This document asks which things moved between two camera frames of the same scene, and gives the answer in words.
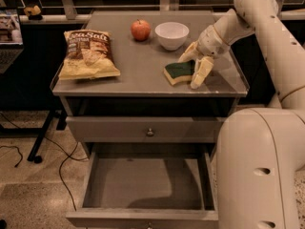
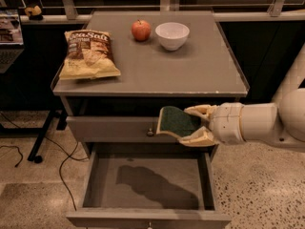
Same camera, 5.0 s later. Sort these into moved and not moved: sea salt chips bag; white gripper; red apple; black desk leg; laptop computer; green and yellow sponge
Moved: green and yellow sponge; white gripper
Not moved: black desk leg; laptop computer; sea salt chips bag; red apple
